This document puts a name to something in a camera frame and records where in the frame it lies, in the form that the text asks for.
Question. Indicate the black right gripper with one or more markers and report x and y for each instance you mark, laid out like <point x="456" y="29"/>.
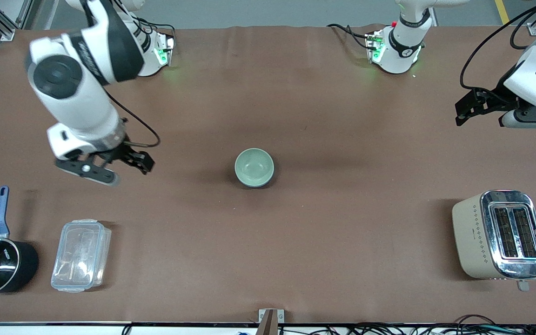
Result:
<point x="120" y="152"/>

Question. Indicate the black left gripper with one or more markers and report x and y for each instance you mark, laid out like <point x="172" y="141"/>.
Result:
<point x="499" y="97"/>

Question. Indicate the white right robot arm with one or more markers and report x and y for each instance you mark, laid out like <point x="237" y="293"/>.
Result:
<point x="77" y="107"/>

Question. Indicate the silver metal bracket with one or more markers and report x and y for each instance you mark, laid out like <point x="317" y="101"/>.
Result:
<point x="281" y="316"/>

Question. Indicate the right base connector box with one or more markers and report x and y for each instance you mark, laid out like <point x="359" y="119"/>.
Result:
<point x="168" y="46"/>

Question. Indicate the beige chrome toaster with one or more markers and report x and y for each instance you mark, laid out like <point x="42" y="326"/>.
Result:
<point x="472" y="237"/>

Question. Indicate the brown camera post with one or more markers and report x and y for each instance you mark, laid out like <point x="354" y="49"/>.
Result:
<point x="268" y="323"/>

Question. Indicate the left base connector box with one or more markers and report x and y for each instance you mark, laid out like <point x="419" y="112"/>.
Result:
<point x="376" y="46"/>

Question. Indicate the brown table mat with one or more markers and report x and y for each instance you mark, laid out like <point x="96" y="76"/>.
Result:
<point x="268" y="256"/>

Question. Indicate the base connector box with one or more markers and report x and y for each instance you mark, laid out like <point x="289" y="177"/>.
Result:
<point x="376" y="46"/>
<point x="168" y="46"/>

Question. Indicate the clear plastic lidded container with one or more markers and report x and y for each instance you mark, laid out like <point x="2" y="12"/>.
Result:
<point x="79" y="256"/>

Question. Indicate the green bowl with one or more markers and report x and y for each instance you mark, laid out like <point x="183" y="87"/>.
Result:
<point x="254" y="165"/>

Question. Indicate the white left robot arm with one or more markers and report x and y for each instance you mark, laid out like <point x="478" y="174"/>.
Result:
<point x="398" y="58"/>

